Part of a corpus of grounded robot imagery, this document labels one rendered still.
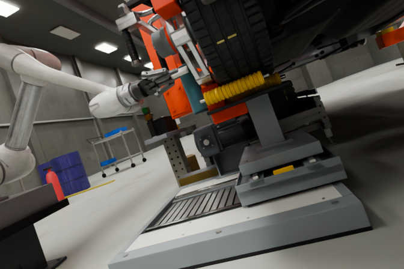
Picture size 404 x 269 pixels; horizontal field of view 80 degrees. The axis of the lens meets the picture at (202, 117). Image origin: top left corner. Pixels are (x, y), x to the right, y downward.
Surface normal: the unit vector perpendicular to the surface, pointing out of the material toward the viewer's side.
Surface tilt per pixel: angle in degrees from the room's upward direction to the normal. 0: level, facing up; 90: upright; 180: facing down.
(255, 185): 90
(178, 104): 90
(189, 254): 90
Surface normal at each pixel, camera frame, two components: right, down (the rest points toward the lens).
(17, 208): 0.91, -0.35
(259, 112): -0.23, 0.06
